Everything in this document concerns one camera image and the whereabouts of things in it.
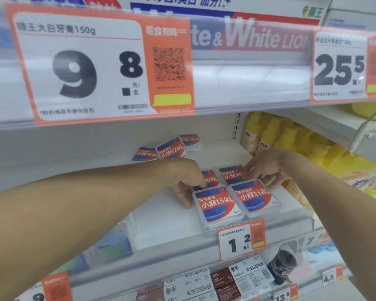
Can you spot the pile of teal small boxes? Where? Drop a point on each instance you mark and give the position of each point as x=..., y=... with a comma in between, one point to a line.
x=112, y=247

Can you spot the black bottle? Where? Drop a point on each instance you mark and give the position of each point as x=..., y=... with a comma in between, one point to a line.
x=280, y=266

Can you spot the stack of maroon toothpaste boxes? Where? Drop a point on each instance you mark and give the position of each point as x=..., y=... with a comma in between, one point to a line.
x=225, y=282

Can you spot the orange white price tag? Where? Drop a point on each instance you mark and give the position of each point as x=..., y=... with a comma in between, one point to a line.
x=56, y=288
x=311, y=240
x=335, y=68
x=329, y=277
x=81, y=68
x=283, y=296
x=235, y=244

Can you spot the person's left hand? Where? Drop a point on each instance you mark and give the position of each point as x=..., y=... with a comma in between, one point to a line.
x=185, y=172

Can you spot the row of small toiletry bottles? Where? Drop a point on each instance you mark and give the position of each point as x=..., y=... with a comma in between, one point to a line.
x=321, y=248

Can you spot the person's right forearm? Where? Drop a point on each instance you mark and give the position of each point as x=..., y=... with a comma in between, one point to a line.
x=347, y=222

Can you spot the row of yellow green tubs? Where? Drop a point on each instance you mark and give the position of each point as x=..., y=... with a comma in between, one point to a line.
x=368, y=111

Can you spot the person's left forearm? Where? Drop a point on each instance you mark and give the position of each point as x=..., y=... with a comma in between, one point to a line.
x=65, y=216

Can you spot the white red blue toothpaste box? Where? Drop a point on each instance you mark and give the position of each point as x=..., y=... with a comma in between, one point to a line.
x=253, y=9

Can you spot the person's right hand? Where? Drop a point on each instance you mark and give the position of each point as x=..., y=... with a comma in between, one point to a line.
x=272, y=166

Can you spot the row of yellow detergent bottles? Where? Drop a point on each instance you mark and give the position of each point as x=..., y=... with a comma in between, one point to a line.
x=326, y=156

